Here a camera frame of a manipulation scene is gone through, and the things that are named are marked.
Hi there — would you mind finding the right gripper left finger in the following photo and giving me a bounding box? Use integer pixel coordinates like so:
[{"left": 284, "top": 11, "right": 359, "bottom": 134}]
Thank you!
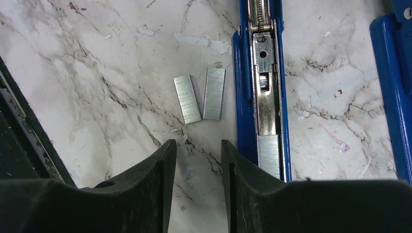
[{"left": 0, "top": 139, "right": 177, "bottom": 233}]

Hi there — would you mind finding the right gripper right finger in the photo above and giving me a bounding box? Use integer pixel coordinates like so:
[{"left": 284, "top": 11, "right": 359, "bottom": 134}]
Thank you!
[{"left": 221, "top": 140, "right": 412, "bottom": 233}]

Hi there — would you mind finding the silver staple strip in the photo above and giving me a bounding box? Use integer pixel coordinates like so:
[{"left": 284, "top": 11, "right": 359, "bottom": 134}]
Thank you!
[
  {"left": 257, "top": 135, "right": 281, "bottom": 179},
  {"left": 203, "top": 67, "right": 225, "bottom": 120},
  {"left": 173, "top": 75, "right": 202, "bottom": 124}
]

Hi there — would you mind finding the blue stapler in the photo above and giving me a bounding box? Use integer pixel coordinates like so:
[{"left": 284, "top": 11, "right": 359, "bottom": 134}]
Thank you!
[{"left": 232, "top": 0, "right": 412, "bottom": 183}]

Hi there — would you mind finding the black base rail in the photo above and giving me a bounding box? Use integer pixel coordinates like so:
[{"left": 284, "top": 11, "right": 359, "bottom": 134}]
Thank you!
[{"left": 0, "top": 61, "right": 75, "bottom": 186}]

